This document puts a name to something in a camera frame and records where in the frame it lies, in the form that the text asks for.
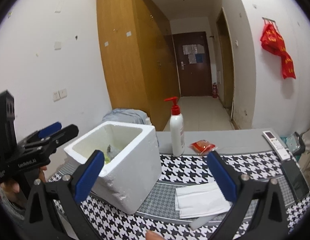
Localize white towel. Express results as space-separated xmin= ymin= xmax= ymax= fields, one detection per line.
xmin=175 ymin=182 xmax=231 ymax=231

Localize grey cloth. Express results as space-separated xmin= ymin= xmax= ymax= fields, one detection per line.
xmin=107 ymin=145 xmax=121 ymax=160

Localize white styrofoam box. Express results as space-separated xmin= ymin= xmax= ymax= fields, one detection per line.
xmin=64 ymin=121 xmax=162 ymax=215

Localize person left hand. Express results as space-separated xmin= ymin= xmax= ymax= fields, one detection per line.
xmin=0 ymin=166 xmax=47 ymax=193

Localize person right hand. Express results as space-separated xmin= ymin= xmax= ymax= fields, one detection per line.
xmin=145 ymin=230 xmax=165 ymax=240

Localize red snack packet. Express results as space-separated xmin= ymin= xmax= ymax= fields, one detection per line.
xmin=189 ymin=140 xmax=216 ymax=156

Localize houndstooth table mat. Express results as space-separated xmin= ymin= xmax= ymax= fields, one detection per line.
xmin=46 ymin=149 xmax=310 ymax=240

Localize white remote control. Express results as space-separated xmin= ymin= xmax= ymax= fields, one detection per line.
xmin=263 ymin=131 xmax=291 ymax=161

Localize light blue draped cloth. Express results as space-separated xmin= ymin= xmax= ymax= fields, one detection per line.
xmin=102 ymin=108 xmax=152 ymax=125

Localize black smartphone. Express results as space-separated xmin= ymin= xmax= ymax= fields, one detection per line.
xmin=281 ymin=159 xmax=310 ymax=202

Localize white lotion pump bottle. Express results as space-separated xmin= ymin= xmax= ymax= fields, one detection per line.
xmin=164 ymin=96 xmax=185 ymax=157

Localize red fire extinguisher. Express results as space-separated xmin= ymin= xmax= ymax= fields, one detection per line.
xmin=212 ymin=83 xmax=218 ymax=98

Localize wooden wardrobe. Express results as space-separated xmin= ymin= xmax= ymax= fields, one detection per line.
xmin=96 ymin=0 xmax=179 ymax=131

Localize dark brown entrance door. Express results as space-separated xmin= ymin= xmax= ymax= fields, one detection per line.
xmin=173 ymin=31 xmax=212 ymax=96

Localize red hanging bag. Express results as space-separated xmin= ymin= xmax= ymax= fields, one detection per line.
xmin=260 ymin=22 xmax=296 ymax=79

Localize white wall switch plates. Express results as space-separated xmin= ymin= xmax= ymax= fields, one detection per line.
xmin=53 ymin=89 xmax=67 ymax=102

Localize side doorway wooden frame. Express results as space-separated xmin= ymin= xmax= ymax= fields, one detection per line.
xmin=216 ymin=9 xmax=234 ymax=112

